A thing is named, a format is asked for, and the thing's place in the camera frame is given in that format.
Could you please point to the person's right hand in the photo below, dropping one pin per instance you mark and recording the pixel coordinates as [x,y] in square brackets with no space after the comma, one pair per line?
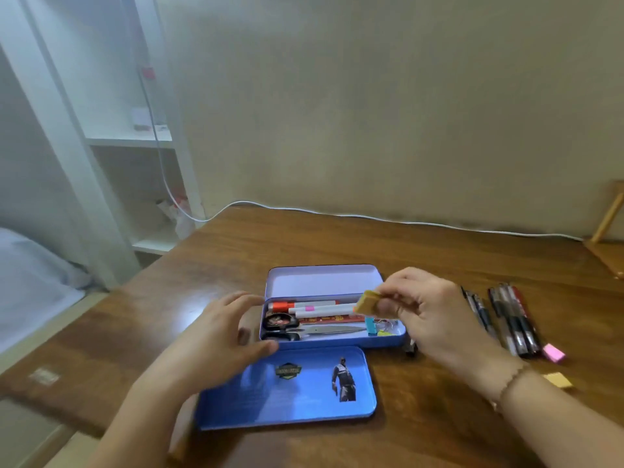
[438,321]

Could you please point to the person's left hand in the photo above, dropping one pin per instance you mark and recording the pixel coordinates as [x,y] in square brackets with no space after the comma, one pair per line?
[204,350]

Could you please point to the person's left thumb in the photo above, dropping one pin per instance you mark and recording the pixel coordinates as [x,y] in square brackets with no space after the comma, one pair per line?
[261,353]

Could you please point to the person's right thumb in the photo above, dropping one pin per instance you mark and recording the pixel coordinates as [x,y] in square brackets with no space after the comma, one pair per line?
[389,307]

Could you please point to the yellow eraser block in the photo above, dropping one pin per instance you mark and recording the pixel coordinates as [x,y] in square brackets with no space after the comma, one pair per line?
[368,303]

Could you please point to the person's left forearm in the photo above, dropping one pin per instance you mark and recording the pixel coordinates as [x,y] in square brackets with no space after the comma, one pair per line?
[141,424]

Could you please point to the person's right forearm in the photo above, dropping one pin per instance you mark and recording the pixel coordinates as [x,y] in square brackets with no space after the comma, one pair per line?
[555,424]

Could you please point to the small paper clips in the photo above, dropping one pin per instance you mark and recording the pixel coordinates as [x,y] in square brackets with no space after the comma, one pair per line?
[387,326]

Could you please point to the blue binder clip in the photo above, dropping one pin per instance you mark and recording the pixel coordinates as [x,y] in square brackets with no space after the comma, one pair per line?
[372,327]

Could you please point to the blue pencil case lid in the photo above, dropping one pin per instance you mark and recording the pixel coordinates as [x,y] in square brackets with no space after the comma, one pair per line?
[292,389]

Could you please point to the red patterned ruler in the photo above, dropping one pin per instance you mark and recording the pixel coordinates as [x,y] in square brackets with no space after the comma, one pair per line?
[331,319]

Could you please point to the white marker with orange cap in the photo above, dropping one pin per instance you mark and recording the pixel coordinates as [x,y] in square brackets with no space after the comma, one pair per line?
[302,305]

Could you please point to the white marker with pink band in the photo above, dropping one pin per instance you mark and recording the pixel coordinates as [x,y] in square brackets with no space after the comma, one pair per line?
[321,311]

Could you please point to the blue tin pencil case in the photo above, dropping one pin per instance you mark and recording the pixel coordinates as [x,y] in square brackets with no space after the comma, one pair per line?
[317,282]

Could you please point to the red and black pen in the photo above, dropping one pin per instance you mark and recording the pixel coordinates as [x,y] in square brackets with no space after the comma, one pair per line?
[526,319]

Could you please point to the crumpled plastic bag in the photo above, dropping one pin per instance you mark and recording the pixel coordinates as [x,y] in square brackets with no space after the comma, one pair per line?
[175,216]

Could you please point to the pink sticky note block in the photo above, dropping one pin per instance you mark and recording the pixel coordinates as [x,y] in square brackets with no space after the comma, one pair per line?
[554,352]

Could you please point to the yellow sticky note block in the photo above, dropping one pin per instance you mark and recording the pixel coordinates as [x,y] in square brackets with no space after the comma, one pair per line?
[558,380]

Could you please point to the small sticker label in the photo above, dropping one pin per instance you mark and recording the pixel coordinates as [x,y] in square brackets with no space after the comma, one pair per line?
[44,376]

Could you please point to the wooden stand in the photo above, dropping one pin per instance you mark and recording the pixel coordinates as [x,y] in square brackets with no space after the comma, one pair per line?
[607,238]

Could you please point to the white bed mattress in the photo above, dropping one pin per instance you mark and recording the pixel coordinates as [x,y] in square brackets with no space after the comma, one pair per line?
[34,282]

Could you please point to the white shelf unit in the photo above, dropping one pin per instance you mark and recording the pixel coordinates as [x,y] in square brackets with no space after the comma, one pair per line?
[112,141]

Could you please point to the small white box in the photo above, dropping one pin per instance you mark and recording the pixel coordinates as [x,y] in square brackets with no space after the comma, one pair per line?
[142,119]

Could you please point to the small red object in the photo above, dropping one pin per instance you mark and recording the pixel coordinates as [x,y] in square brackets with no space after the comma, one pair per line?
[147,73]

